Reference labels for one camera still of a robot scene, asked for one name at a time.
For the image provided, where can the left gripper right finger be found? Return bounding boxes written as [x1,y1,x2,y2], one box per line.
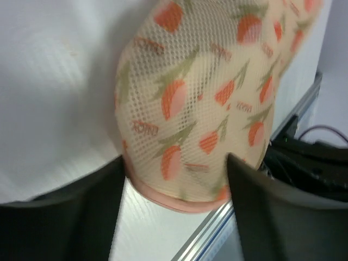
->
[227,154,347,260]

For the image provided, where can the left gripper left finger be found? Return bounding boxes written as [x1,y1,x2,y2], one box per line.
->
[1,157,126,260]

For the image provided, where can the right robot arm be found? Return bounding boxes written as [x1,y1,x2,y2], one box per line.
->
[263,115,347,202]

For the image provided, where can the floral peach laundry bag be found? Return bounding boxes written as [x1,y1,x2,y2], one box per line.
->
[115,1,323,213]

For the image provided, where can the aluminium front rail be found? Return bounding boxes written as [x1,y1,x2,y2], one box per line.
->
[173,71,322,260]

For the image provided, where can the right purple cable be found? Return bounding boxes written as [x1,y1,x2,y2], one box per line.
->
[300,124,348,145]

